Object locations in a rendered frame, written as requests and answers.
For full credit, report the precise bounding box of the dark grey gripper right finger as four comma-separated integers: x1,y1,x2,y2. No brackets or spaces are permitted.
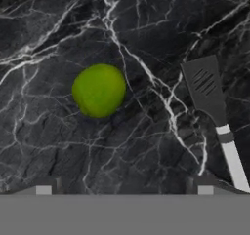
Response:
187,174,246,196

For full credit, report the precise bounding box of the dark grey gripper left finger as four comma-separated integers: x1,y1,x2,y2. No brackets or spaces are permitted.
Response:
9,176,63,196

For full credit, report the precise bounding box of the grey spatula with white handle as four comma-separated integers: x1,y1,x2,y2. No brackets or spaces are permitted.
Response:
180,54,250,194

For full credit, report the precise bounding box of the green lime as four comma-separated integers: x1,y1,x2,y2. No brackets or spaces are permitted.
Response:
71,62,127,119

